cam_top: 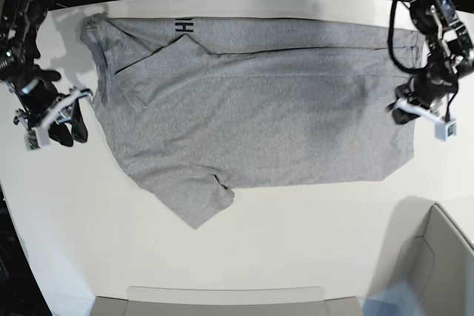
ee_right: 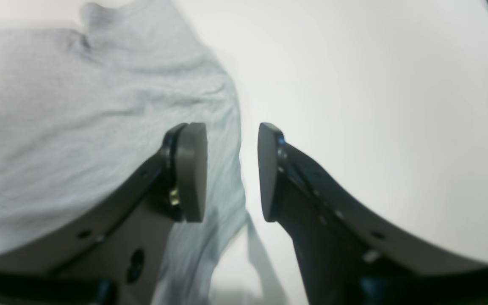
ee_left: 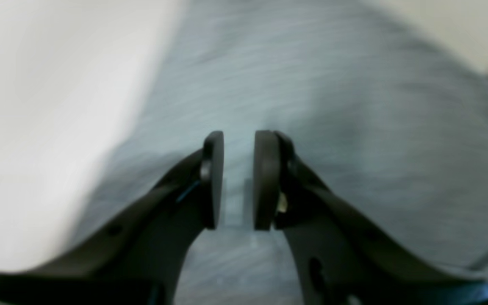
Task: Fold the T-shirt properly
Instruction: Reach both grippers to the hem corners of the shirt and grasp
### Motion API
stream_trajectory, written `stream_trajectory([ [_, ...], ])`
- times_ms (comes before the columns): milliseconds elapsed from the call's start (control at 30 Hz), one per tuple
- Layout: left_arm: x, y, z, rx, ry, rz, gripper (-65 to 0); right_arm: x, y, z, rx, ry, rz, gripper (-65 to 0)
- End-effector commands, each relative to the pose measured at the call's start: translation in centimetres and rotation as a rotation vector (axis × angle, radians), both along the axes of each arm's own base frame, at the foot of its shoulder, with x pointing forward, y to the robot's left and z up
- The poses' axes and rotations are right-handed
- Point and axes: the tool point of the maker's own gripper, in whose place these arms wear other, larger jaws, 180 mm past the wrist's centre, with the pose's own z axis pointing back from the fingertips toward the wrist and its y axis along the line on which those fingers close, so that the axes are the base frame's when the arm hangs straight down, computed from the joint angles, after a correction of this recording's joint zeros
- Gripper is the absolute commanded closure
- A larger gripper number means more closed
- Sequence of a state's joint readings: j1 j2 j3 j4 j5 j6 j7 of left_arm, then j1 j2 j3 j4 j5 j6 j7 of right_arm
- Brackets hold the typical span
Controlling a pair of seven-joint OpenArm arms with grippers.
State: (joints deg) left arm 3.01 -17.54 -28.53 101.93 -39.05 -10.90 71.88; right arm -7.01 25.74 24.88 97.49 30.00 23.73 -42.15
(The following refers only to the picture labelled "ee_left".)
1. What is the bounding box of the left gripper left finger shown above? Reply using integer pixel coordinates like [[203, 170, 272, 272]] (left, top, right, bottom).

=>
[[0, 131, 224, 305]]

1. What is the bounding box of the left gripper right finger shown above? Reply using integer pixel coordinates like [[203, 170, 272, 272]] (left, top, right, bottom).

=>
[[252, 130, 488, 305]]

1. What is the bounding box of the grey T-shirt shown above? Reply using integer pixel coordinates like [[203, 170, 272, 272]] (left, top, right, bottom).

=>
[[70, 0, 488, 305]]

